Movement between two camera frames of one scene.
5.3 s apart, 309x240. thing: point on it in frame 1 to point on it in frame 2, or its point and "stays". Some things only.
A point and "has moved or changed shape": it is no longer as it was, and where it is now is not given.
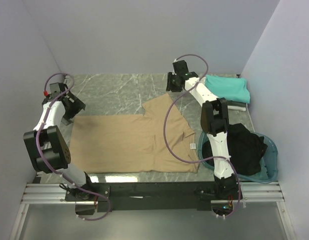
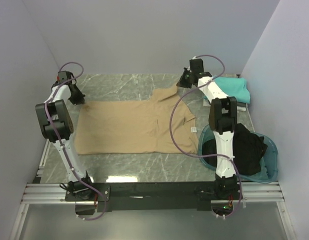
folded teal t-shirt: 235,89 stays
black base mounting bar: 124,196 stays
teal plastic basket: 269,165 stays
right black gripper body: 171,82 to 183,80
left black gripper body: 76,104 to 77,96
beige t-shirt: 158,143 has moved or changed shape
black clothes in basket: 246,149 stays
